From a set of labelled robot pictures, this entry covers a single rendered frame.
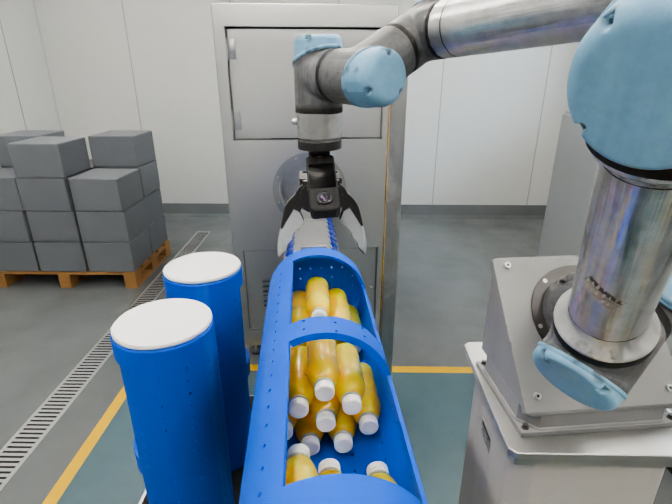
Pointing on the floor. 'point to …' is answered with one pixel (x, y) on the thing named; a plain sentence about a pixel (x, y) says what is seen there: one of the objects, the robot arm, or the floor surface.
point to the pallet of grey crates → (80, 206)
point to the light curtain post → (392, 221)
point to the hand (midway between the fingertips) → (322, 257)
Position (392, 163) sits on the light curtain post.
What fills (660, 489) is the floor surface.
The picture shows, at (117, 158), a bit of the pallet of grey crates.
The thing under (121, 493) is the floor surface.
